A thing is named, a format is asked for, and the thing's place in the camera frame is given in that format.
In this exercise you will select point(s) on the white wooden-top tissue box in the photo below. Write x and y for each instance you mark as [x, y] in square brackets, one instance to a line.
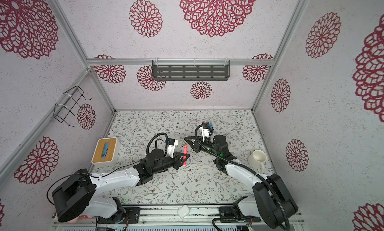
[113, 153]

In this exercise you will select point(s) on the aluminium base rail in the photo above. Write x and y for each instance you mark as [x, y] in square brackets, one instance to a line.
[169, 218]

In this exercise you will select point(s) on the black wire wall rack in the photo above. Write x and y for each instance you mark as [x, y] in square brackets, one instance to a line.
[63, 110]

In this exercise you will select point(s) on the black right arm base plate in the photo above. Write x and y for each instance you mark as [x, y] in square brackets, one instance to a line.
[233, 214]

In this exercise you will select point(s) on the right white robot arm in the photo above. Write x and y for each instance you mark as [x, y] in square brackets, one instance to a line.
[271, 203]

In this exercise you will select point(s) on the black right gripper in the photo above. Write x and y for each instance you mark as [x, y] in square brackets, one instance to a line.
[195, 147]

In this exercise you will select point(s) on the white pad on rail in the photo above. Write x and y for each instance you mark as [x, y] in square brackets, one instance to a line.
[183, 211]

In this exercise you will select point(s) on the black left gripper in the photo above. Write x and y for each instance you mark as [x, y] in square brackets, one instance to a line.
[177, 159]

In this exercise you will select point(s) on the cream ceramic mug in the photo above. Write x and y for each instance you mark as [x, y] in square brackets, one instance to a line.
[257, 160]

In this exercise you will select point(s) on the pink plush toy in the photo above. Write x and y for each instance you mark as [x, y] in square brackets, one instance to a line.
[65, 220]

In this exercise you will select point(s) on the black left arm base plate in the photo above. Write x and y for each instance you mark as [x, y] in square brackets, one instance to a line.
[130, 216]

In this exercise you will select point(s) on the pink highlighter pen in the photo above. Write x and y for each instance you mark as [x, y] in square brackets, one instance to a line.
[185, 153]

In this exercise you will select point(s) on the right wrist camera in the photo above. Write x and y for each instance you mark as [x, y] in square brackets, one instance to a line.
[206, 132]

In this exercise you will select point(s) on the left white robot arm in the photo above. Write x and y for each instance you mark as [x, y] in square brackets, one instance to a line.
[80, 193]

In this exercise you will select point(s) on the dark metal wall shelf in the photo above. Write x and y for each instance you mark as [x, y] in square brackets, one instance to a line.
[191, 70]

